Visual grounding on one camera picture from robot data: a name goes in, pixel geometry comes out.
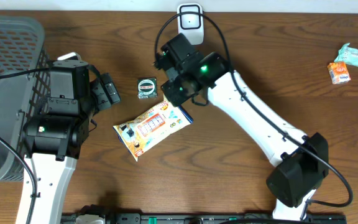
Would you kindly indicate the green zam-buk box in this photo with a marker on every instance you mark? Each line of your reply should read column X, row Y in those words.
column 147, row 88

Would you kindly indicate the grey plastic mesh basket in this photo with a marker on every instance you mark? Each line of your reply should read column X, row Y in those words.
column 23, row 76

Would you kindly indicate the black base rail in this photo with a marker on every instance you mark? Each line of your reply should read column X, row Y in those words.
column 96, row 214

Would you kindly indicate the orange tissue pack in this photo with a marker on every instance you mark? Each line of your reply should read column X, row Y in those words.
column 338, row 72

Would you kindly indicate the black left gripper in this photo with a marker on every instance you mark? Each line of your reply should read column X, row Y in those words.
column 109, row 89

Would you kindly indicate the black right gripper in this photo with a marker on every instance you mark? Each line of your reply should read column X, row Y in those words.
column 172, row 96

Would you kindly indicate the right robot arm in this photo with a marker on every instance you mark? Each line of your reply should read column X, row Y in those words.
column 299, row 161

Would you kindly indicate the yellow red snack bag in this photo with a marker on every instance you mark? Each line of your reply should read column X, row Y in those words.
column 152, row 127

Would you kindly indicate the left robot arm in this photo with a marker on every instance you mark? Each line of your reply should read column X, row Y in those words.
column 54, row 134

